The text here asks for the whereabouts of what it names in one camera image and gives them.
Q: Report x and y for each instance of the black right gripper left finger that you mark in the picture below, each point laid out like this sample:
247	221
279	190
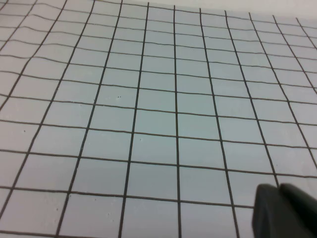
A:
268	215

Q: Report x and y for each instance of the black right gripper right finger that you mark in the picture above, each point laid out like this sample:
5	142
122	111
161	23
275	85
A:
302	208

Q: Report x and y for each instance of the white black-grid table mat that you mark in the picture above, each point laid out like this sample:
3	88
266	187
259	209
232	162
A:
153	104

